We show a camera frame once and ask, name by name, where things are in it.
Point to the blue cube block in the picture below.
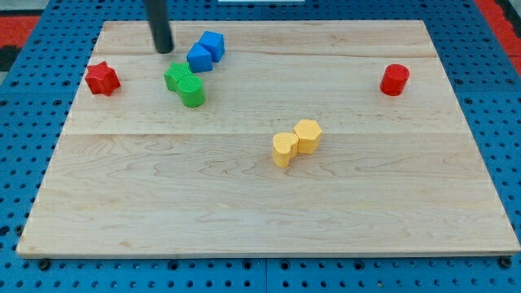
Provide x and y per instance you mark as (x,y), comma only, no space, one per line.
(214,43)

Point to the green star block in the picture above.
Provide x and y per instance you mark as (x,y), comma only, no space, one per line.
(174,74)

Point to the light wooden board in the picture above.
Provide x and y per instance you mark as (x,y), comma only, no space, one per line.
(139,175)

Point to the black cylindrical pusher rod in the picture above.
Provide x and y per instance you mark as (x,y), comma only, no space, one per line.
(158,20)

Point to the red cylinder block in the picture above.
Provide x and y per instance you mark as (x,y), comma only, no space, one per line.
(394,79)

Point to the yellow hexagon block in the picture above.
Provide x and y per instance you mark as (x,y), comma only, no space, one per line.
(309,134)

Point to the blue triangular block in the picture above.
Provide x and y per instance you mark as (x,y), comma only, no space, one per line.
(199,59)

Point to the red star block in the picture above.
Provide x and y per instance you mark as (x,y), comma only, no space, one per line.
(102,79)

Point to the yellow heart block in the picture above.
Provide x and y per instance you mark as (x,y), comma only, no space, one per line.
(285,147)

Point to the green cylinder block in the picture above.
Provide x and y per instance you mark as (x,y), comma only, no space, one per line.
(191,91)

